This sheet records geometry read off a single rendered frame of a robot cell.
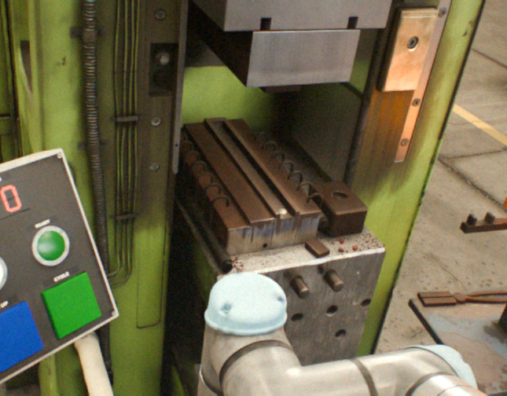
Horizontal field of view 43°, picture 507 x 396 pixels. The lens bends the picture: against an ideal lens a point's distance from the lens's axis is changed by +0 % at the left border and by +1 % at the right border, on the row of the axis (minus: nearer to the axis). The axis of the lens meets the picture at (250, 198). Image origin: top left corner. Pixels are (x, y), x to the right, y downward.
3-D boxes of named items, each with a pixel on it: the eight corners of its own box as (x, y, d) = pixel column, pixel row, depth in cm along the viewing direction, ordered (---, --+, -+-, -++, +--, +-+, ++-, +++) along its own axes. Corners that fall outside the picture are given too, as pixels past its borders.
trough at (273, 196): (299, 216, 126) (299, 210, 125) (275, 220, 124) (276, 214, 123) (224, 122, 158) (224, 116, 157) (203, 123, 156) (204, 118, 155)
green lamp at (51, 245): (69, 261, 94) (68, 237, 92) (36, 266, 92) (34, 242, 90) (66, 248, 96) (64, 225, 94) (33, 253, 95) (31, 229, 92)
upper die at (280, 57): (349, 82, 113) (361, 29, 108) (245, 88, 105) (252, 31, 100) (256, 7, 144) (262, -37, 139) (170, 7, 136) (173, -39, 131)
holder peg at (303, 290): (310, 298, 126) (312, 287, 124) (298, 301, 125) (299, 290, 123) (300, 285, 129) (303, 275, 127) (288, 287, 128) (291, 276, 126)
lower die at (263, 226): (314, 241, 132) (321, 207, 127) (225, 256, 124) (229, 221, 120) (239, 144, 163) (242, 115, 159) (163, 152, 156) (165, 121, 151)
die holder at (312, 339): (346, 391, 157) (388, 248, 133) (200, 432, 142) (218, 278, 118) (256, 254, 199) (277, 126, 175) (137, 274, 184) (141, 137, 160)
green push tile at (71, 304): (102, 316, 98) (87, 271, 96) (60, 340, 93) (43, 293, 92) (96, 315, 99) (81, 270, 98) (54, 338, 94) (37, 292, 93)
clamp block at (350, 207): (364, 232, 137) (370, 208, 133) (329, 239, 133) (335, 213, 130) (336, 203, 146) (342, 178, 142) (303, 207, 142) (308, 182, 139)
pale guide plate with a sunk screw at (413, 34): (416, 90, 136) (440, 11, 127) (382, 93, 133) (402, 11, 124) (411, 86, 138) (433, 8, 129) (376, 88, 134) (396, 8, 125)
